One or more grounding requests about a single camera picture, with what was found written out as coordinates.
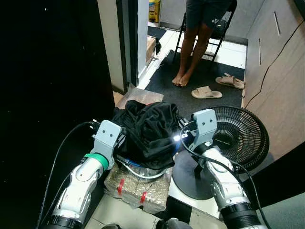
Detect grey black-sided appliance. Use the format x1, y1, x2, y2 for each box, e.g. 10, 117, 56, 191
248, 142, 305, 229

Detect dark grey floor mat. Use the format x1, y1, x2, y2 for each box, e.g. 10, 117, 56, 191
144, 49, 246, 120

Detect dark framed white door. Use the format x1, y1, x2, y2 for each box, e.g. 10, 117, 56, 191
97, 0, 141, 94

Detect thin black wall cable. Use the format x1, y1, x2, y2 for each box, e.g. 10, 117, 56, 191
244, 18, 305, 109

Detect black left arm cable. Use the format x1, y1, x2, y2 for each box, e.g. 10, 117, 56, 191
37, 121, 102, 229

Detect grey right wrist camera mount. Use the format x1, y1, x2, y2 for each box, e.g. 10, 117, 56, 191
191, 109, 218, 148

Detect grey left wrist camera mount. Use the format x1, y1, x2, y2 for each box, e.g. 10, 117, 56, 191
92, 119, 122, 170

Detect tall black cabinet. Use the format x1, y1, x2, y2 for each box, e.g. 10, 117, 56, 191
0, 0, 116, 229

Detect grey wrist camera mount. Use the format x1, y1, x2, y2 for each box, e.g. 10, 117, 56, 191
191, 109, 218, 148
92, 119, 122, 170

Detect brown cardboard box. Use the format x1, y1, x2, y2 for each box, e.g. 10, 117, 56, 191
146, 36, 158, 65

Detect black folding chair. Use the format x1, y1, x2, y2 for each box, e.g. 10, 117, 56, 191
173, 0, 238, 62

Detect black standing fan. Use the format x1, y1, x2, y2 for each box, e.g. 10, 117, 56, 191
172, 106, 270, 201

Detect person in grey shorts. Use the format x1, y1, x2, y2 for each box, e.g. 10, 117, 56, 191
172, 0, 234, 87

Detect black garment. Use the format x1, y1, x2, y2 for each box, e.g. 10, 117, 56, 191
112, 100, 184, 170

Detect brown paper sheet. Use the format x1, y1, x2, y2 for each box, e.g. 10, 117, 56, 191
116, 83, 165, 109

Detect stone block bundle red straps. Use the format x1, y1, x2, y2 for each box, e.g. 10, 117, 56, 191
104, 165, 173, 214

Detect beige slipper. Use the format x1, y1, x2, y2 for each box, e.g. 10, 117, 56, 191
215, 73, 246, 90
192, 86, 223, 100

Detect brown wooden cabinet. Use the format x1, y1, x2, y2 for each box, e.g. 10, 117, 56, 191
242, 0, 305, 160

